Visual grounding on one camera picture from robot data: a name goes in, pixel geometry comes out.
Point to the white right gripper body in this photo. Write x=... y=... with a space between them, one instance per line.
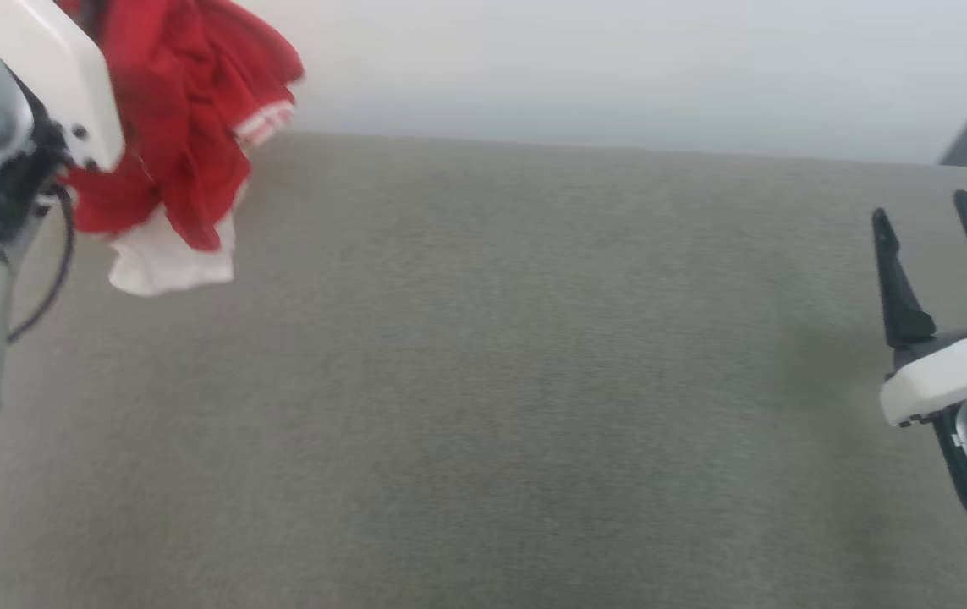
x=948 y=381

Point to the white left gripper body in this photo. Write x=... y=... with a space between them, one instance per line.
x=60 y=76

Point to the red and white garment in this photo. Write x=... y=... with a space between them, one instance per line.
x=178 y=101

